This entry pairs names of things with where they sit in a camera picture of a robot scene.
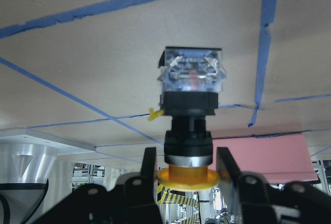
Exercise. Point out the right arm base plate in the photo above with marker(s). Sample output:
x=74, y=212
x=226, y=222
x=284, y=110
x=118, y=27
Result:
x=30, y=136

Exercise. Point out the pink plastic bin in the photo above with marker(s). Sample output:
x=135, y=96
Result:
x=279, y=152

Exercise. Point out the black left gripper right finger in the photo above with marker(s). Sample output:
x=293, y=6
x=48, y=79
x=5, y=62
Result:
x=237, y=187

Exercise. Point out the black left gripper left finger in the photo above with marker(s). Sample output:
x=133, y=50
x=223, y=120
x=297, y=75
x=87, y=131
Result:
x=139, y=188

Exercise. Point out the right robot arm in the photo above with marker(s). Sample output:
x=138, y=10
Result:
x=25, y=169

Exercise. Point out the yellow push button switch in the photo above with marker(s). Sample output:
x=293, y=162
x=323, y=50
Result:
x=191, y=80

